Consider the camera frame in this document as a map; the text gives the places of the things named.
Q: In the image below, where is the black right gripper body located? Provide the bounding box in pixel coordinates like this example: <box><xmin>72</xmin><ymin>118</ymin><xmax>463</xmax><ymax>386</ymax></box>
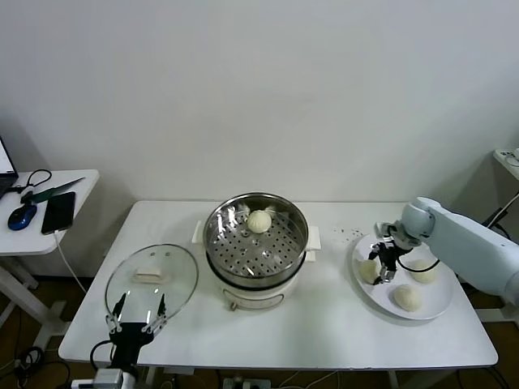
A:
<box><xmin>375</xmin><ymin>241</ymin><xmax>401</xmax><ymax>272</ymax></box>

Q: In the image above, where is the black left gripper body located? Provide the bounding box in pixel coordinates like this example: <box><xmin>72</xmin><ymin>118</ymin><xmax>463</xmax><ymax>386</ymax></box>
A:
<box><xmin>108</xmin><ymin>322</ymin><xmax>155</xmax><ymax>368</ymax></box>

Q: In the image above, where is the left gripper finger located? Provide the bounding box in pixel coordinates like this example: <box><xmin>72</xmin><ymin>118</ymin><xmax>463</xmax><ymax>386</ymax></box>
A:
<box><xmin>144</xmin><ymin>293</ymin><xmax>168</xmax><ymax>333</ymax></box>
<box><xmin>105</xmin><ymin>293</ymin><xmax>127</xmax><ymax>333</ymax></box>

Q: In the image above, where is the white steamed baozi bun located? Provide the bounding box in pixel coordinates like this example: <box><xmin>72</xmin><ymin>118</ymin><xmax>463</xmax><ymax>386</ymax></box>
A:
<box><xmin>246</xmin><ymin>209</ymin><xmax>272</xmax><ymax>235</ymax></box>
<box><xmin>391</xmin><ymin>284</ymin><xmax>423</xmax><ymax>314</ymax></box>
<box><xmin>358</xmin><ymin>259</ymin><xmax>384</xmax><ymax>284</ymax></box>
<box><xmin>409</xmin><ymin>259</ymin><xmax>439</xmax><ymax>284</ymax></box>

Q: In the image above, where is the glass lid with white handle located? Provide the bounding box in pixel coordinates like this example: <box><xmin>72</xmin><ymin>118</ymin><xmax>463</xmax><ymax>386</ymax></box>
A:
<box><xmin>105</xmin><ymin>243</ymin><xmax>199</xmax><ymax>325</ymax></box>

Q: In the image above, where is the perforated stainless steamer basket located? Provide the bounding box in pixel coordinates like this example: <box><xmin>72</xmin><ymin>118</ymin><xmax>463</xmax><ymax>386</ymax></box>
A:
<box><xmin>204</xmin><ymin>193</ymin><xmax>310</xmax><ymax>284</ymax></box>

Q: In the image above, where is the large white plate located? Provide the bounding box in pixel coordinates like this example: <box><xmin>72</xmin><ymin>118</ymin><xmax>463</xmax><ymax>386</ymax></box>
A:
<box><xmin>351</xmin><ymin>230</ymin><xmax>455</xmax><ymax>321</ymax></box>

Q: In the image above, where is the white electric cooking pot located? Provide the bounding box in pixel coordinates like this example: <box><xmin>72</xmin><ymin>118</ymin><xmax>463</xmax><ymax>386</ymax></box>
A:
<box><xmin>191</xmin><ymin>220</ymin><xmax>322</xmax><ymax>312</ymax></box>

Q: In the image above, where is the white floor power strip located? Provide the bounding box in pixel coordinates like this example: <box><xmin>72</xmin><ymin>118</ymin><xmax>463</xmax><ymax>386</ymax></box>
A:
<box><xmin>221</xmin><ymin>376</ymin><xmax>272</xmax><ymax>389</ymax></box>

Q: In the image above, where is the white desk foot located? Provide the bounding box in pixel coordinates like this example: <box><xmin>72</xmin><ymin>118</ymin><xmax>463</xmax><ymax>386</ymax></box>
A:
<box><xmin>474</xmin><ymin>295</ymin><xmax>519</xmax><ymax>325</ymax></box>

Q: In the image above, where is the small white side table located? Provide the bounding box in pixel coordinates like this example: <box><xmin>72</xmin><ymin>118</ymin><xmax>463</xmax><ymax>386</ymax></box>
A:
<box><xmin>0</xmin><ymin>169</ymin><xmax>101</xmax><ymax>353</ymax></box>

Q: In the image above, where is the black smartphone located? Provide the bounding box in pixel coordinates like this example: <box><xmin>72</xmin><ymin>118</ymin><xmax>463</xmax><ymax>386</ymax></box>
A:
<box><xmin>41</xmin><ymin>191</ymin><xmax>77</xmax><ymax>236</ymax></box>

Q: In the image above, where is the blue computer mouse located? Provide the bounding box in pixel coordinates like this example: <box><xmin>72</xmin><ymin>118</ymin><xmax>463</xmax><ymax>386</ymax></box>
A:
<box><xmin>6</xmin><ymin>203</ymin><xmax>38</xmax><ymax>232</ymax></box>

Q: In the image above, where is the white side desk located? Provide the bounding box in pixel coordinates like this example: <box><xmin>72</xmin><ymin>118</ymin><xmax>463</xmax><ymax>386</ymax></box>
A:
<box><xmin>492</xmin><ymin>147</ymin><xmax>519</xmax><ymax>182</ymax></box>

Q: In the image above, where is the black laptop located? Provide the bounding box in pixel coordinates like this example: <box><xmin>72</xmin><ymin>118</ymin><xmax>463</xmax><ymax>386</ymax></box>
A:
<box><xmin>0</xmin><ymin>133</ymin><xmax>20</xmax><ymax>199</ymax></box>

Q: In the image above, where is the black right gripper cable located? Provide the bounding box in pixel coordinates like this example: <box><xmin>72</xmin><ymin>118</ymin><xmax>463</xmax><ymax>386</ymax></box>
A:
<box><xmin>395</xmin><ymin>250</ymin><xmax>443</xmax><ymax>275</ymax></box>

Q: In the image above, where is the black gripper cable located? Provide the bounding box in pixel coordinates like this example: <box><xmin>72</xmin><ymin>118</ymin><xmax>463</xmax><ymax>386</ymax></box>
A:
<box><xmin>395</xmin><ymin>250</ymin><xmax>443</xmax><ymax>275</ymax></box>
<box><xmin>89</xmin><ymin>340</ymin><xmax>114</xmax><ymax>370</ymax></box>

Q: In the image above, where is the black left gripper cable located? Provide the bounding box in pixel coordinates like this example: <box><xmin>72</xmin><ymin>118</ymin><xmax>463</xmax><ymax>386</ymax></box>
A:
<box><xmin>89</xmin><ymin>340</ymin><xmax>114</xmax><ymax>370</ymax></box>

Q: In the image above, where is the white charging cable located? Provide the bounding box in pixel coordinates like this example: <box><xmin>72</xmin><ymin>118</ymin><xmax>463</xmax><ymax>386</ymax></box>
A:
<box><xmin>54</xmin><ymin>230</ymin><xmax>88</xmax><ymax>295</ymax></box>

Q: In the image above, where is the black floor cable bundle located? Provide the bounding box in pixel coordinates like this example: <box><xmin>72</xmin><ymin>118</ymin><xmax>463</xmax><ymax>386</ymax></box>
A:
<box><xmin>14</xmin><ymin>346</ymin><xmax>72</xmax><ymax>389</ymax></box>

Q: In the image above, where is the black cable with adapter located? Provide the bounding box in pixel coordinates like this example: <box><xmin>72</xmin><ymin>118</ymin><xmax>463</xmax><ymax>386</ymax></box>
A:
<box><xmin>482</xmin><ymin>206</ymin><xmax>513</xmax><ymax>241</ymax></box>

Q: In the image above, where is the black looped cable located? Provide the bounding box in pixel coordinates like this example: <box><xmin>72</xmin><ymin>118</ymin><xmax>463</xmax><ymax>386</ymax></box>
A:
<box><xmin>7</xmin><ymin>169</ymin><xmax>53</xmax><ymax>195</ymax></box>

